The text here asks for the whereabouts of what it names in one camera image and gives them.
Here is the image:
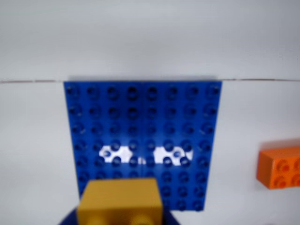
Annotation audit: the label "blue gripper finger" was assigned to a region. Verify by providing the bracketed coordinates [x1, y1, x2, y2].
[57, 207, 80, 225]
[163, 210, 181, 225]

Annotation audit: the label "yellow 2x2 toy block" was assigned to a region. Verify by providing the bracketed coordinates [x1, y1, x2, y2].
[76, 178, 164, 225]

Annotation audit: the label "orange 2x4 toy block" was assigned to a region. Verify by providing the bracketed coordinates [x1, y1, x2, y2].
[256, 140, 300, 190]

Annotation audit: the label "blue 8x8 stud plate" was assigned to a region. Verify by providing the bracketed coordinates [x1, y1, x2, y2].
[63, 80, 223, 211]

